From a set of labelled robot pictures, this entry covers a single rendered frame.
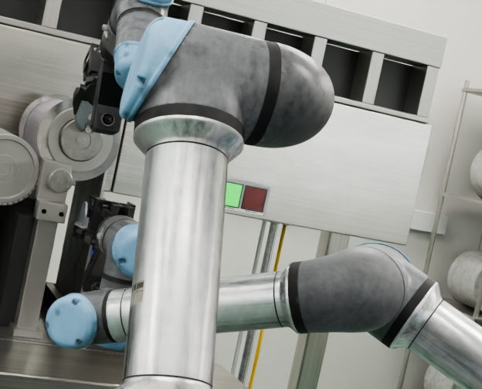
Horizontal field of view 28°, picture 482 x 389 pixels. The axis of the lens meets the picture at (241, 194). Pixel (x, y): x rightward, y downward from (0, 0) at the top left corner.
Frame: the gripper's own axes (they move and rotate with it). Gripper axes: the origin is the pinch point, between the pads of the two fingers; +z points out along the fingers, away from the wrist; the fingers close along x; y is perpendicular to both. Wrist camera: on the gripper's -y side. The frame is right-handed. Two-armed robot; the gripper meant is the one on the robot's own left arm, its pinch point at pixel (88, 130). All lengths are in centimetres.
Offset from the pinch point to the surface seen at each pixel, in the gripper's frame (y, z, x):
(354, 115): 35, 19, -68
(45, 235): -14.9, 12.3, 3.8
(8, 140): -0.6, 6.6, 12.2
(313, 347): 0, 69, -79
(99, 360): -35.7, 15.2, -7.1
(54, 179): -9.9, 2.5, 4.9
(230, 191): 17, 33, -42
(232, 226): 146, 230, -134
